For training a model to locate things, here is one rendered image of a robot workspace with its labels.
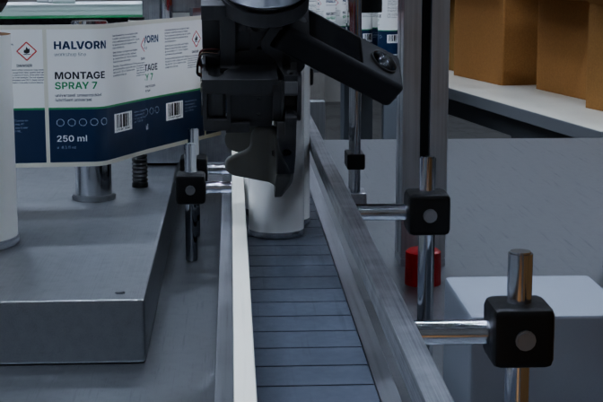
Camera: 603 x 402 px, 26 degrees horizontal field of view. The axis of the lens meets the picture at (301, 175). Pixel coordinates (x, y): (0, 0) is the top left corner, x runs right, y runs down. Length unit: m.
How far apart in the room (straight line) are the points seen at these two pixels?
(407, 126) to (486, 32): 2.45
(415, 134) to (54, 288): 0.42
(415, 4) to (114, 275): 0.41
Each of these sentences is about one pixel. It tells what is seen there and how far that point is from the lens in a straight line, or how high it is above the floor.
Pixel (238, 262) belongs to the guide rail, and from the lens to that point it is 0.95.
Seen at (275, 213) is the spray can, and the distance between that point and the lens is 1.18.
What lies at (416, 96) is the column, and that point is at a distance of 1.28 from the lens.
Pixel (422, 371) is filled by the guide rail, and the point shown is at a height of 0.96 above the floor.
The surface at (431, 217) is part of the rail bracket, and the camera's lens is 0.92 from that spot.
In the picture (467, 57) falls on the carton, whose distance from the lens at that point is 3.84.
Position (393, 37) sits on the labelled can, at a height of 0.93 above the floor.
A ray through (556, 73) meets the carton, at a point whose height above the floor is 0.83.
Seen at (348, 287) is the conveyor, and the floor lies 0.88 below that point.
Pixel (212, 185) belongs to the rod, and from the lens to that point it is 1.31.
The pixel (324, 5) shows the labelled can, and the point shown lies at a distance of 3.43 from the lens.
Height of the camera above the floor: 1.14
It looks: 10 degrees down
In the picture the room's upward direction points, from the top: straight up
